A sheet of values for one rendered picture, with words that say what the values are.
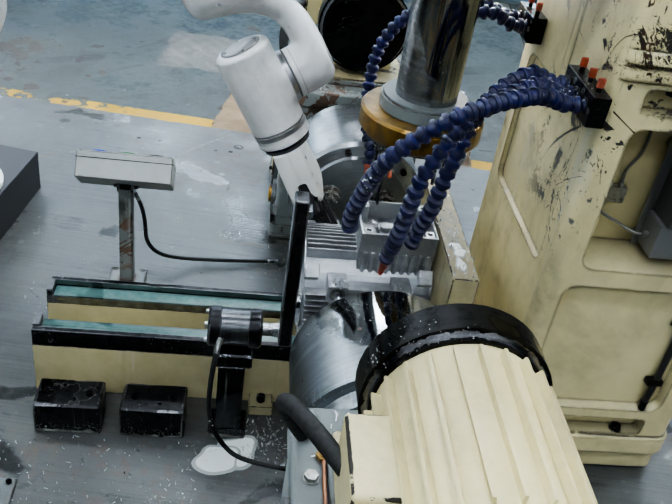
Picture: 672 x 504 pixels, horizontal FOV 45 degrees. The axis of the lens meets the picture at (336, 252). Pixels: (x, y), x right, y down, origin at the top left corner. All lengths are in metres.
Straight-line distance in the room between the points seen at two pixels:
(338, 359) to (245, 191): 1.03
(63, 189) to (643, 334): 1.28
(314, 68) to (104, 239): 0.75
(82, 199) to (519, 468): 1.45
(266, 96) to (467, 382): 0.63
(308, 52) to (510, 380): 0.65
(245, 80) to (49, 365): 0.57
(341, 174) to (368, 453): 0.87
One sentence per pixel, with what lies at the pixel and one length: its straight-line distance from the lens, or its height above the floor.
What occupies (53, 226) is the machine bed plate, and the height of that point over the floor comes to 0.80.
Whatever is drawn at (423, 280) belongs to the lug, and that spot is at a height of 1.08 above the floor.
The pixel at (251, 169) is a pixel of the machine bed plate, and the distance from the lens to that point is 2.07.
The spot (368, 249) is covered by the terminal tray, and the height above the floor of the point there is 1.12.
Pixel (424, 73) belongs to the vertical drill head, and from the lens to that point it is 1.13.
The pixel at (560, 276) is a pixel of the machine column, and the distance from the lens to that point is 1.17.
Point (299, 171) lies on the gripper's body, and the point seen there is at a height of 1.21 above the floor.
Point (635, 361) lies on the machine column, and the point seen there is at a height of 1.03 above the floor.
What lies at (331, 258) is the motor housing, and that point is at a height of 1.09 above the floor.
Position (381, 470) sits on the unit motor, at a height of 1.32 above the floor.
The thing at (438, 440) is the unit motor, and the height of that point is 1.34.
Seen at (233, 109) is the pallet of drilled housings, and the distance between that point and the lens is 3.92.
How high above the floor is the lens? 1.80
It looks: 34 degrees down
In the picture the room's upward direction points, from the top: 9 degrees clockwise
